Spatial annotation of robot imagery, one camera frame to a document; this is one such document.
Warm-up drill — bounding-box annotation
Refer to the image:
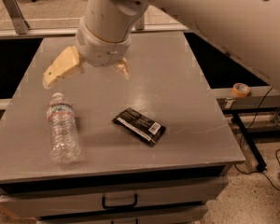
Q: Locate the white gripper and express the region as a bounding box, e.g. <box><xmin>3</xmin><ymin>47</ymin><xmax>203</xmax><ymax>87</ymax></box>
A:
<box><xmin>43</xmin><ymin>18</ymin><xmax>131</xmax><ymax>89</ymax></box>

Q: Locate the clear plastic water bottle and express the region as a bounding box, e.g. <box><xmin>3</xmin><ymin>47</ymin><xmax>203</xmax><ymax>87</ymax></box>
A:
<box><xmin>46</xmin><ymin>92</ymin><xmax>80</xmax><ymax>164</ymax></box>

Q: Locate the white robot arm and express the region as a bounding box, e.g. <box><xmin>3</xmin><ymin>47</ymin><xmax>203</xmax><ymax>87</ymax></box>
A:
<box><xmin>43</xmin><ymin>0</ymin><xmax>280</xmax><ymax>92</ymax></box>

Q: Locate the black snack bar wrapper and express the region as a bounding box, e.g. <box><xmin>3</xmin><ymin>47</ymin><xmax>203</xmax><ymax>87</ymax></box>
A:
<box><xmin>112</xmin><ymin>107</ymin><xmax>166</xmax><ymax>147</ymax></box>

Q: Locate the orange tape roll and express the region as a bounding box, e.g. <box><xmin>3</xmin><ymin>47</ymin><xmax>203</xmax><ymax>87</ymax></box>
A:
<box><xmin>231</xmin><ymin>83</ymin><xmax>251</xmax><ymax>98</ymax></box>

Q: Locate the upper grey drawer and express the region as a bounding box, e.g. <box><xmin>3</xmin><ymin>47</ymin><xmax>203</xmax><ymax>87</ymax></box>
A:
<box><xmin>0</xmin><ymin>176</ymin><xmax>228</xmax><ymax>217</ymax></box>

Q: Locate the grey drawer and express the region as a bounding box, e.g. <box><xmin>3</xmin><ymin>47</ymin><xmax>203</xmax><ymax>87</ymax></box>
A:
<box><xmin>36</xmin><ymin>205</ymin><xmax>207</xmax><ymax>224</ymax></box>
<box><xmin>0</xmin><ymin>176</ymin><xmax>228</xmax><ymax>217</ymax></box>

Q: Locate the lower grey drawer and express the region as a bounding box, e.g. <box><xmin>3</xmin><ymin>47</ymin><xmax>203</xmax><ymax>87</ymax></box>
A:
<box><xmin>36</xmin><ymin>205</ymin><xmax>207</xmax><ymax>224</ymax></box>

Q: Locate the black metal stand leg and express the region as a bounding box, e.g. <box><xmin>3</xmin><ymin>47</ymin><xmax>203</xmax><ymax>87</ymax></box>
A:
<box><xmin>231</xmin><ymin>112</ymin><xmax>267</xmax><ymax>173</ymax></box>

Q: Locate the middle metal railing bracket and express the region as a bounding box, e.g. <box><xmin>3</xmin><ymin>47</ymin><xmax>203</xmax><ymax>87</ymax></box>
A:
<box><xmin>134</xmin><ymin>15</ymin><xmax>145</xmax><ymax>31</ymax></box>

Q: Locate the metal railing bracket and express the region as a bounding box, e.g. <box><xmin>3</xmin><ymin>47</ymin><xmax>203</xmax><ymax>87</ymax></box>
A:
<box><xmin>2</xmin><ymin>0</ymin><xmax>30</xmax><ymax>35</ymax></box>
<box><xmin>134</xmin><ymin>15</ymin><xmax>145</xmax><ymax>31</ymax></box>

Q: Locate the left metal railing bracket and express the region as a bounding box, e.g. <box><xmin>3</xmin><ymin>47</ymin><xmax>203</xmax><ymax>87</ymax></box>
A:
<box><xmin>2</xmin><ymin>0</ymin><xmax>30</xmax><ymax>35</ymax></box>

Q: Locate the black floor cable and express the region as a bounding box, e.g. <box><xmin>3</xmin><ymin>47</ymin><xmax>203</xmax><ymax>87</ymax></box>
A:
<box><xmin>233</xmin><ymin>86</ymin><xmax>280</xmax><ymax>192</ymax></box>

